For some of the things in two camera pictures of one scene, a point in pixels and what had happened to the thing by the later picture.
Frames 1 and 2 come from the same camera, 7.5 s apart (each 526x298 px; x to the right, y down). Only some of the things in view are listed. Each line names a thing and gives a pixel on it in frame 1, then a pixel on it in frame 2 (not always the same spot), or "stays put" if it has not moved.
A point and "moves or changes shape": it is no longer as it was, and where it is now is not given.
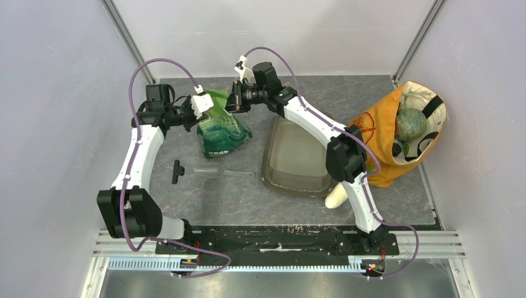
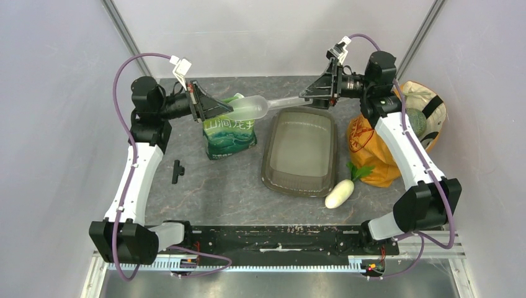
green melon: x=410 y=123 stays put
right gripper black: x=234 y=103 → x=325 y=90
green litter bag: x=218 y=131 moves or changes shape
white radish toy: x=337 y=197 stays put
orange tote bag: x=388 y=157 stays put
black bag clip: x=177 y=170 stays put
